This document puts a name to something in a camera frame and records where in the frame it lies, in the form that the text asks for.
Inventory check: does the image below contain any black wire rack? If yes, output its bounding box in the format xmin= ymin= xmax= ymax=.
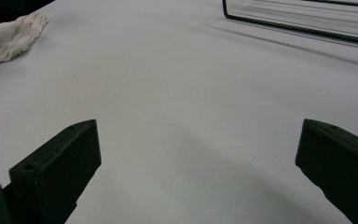
xmin=222 ymin=0 xmax=358 ymax=49

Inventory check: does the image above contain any white knitted cloth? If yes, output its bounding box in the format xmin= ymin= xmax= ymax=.
xmin=0 ymin=12 xmax=50 ymax=70

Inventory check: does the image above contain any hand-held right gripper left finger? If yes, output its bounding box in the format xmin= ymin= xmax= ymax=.
xmin=8 ymin=119 xmax=103 ymax=224

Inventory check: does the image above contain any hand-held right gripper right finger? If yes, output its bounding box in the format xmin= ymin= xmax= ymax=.
xmin=295 ymin=118 xmax=358 ymax=224

